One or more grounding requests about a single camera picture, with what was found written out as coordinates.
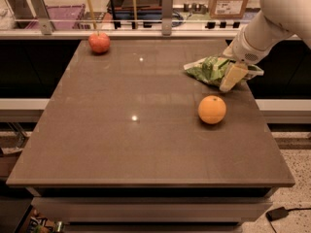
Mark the black power adapter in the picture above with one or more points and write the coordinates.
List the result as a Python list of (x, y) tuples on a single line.
[(276, 214)]

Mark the grey table drawer base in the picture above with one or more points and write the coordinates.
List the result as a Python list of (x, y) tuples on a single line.
[(186, 213)]

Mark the green jalapeno chip bag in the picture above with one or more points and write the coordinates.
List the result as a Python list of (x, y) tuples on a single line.
[(211, 70)]

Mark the yellow vertical pole left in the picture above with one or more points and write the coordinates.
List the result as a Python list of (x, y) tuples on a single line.
[(91, 12)]

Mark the metal railing bracket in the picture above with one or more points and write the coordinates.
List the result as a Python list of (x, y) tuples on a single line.
[(42, 15), (166, 21)]

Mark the purple plastic crate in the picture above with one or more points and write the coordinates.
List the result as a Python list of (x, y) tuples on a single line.
[(66, 17)]

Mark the metal railing bracket left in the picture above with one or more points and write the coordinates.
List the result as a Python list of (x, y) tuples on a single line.
[(42, 15)]

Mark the yellow vertical pole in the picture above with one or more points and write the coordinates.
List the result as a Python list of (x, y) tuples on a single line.
[(135, 25), (91, 12)]

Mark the metal railing bracket middle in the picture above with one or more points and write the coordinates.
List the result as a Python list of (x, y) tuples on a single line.
[(166, 21)]

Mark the yellow vertical pole right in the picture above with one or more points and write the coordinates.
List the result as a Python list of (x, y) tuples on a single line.
[(135, 25)]

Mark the red apple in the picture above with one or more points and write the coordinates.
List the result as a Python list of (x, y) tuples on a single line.
[(99, 42)]

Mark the orange fruit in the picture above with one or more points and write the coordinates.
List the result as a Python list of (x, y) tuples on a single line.
[(212, 109)]

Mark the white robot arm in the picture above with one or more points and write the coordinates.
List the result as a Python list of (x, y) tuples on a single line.
[(276, 21)]

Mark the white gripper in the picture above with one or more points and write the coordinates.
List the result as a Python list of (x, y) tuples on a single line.
[(242, 50)]

